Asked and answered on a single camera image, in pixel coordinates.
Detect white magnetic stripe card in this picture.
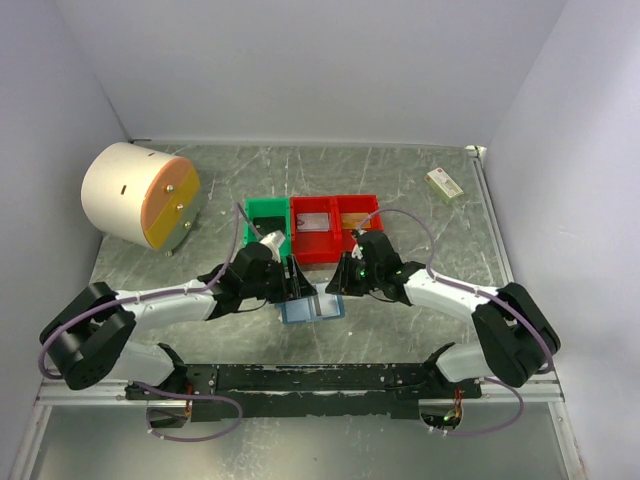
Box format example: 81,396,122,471
296,212,331,232

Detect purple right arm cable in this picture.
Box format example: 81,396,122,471
349,208,555,437

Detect blue card holder wallet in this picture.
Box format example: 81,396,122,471
276,295,323,325

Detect red plastic bin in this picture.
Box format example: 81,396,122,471
290,196,341,265
336,194,383,251

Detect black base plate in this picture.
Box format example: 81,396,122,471
124,362,484,424

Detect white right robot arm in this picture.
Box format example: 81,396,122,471
326,231,561,398

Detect round drawer cabinet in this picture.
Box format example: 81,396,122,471
81,142,205,253

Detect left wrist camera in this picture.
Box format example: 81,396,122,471
259,230,286,263

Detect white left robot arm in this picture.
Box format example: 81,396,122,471
38,242,317,399

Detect black credit card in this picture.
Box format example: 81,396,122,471
252,216,286,236

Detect small white card box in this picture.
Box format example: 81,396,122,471
425,167,464,204

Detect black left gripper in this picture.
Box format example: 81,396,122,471
242,254,318,304

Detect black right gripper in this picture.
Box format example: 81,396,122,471
325,251,382,297

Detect gold credit card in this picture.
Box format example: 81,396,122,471
340,212,371,230

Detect green plastic bin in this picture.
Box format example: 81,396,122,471
244,197,292,261

